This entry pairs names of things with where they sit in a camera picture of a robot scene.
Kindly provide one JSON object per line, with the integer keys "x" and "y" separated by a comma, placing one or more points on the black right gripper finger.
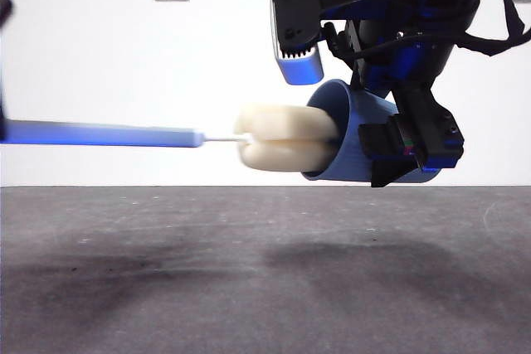
{"x": 386, "y": 151}

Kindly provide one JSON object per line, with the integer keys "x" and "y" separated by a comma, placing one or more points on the blue ribbed plastic cup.
{"x": 365, "y": 107}

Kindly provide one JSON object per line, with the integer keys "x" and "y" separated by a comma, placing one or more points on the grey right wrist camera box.
{"x": 296, "y": 18}

